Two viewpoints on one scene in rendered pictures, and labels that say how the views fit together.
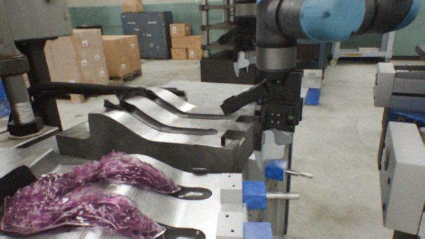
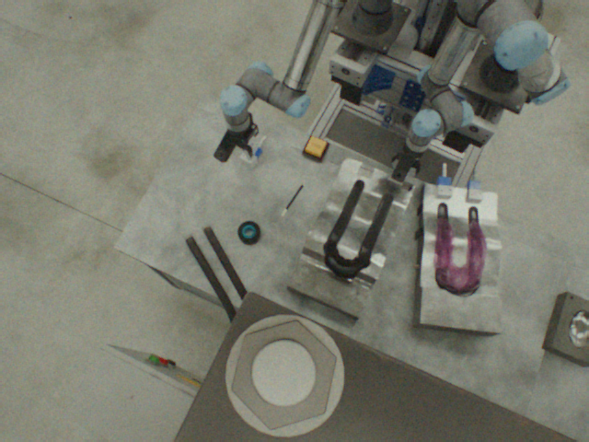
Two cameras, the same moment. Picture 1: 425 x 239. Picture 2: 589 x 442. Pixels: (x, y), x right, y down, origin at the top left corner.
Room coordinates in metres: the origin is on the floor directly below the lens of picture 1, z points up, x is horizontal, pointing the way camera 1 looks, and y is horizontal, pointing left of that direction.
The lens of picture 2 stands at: (0.95, 0.62, 2.51)
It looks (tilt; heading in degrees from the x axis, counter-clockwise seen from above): 72 degrees down; 275
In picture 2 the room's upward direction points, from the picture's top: 3 degrees counter-clockwise
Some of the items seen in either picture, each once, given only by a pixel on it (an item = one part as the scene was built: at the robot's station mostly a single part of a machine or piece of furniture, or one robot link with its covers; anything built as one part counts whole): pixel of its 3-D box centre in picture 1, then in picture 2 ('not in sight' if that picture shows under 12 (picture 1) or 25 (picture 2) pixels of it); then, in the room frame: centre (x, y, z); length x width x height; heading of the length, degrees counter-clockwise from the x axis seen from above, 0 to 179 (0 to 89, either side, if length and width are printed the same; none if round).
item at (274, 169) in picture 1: (281, 170); not in sight; (0.57, -0.15, 0.83); 0.13 x 0.05 x 0.05; 62
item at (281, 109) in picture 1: (277, 98); (413, 148); (0.58, -0.14, 0.99); 0.09 x 0.08 x 0.12; 62
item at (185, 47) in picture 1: (188, 42); not in sight; (7.54, 0.41, 0.42); 0.86 x 0.33 x 0.83; 67
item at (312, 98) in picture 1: (295, 91); not in sight; (3.75, -1.12, 0.11); 0.61 x 0.41 x 0.22; 67
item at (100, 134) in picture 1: (161, 124); (352, 235); (0.77, 0.13, 0.87); 0.50 x 0.26 x 0.14; 67
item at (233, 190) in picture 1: (258, 195); (444, 180); (0.44, -0.08, 0.86); 0.13 x 0.05 x 0.05; 84
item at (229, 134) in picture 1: (233, 142); (393, 184); (0.63, -0.05, 0.87); 0.05 x 0.05 x 0.04; 67
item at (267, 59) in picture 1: (276, 57); (417, 139); (0.58, -0.13, 1.07); 0.08 x 0.08 x 0.05
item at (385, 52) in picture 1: (358, 39); not in sight; (5.93, -2.92, 0.47); 1.10 x 0.52 x 0.94; 74
